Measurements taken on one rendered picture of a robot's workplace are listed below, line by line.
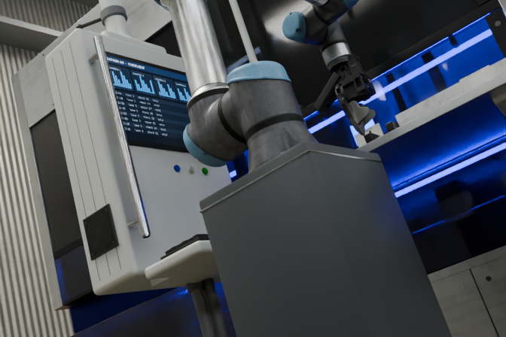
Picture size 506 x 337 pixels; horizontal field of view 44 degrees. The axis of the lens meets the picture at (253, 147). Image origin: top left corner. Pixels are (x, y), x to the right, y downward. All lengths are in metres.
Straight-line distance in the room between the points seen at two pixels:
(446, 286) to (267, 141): 0.82
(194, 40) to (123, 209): 0.53
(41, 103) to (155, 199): 1.29
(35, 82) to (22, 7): 3.14
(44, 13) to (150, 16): 3.74
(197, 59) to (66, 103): 0.65
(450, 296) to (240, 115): 0.85
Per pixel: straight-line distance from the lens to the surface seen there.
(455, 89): 1.40
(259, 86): 1.16
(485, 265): 1.74
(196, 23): 1.38
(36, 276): 4.85
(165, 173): 1.83
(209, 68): 1.32
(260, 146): 1.12
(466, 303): 1.76
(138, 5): 2.60
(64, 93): 1.91
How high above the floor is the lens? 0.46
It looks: 20 degrees up
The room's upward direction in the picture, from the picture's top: 18 degrees counter-clockwise
